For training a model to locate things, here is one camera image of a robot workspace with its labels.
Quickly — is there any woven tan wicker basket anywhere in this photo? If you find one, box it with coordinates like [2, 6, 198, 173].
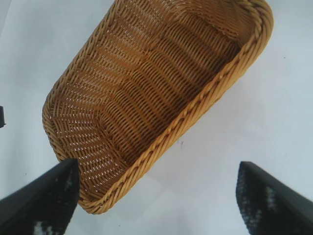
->
[42, 0, 274, 215]

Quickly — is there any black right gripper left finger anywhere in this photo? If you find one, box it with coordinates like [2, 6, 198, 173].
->
[0, 158, 80, 235]

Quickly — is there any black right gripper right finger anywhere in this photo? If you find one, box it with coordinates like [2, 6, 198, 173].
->
[235, 161, 313, 235]

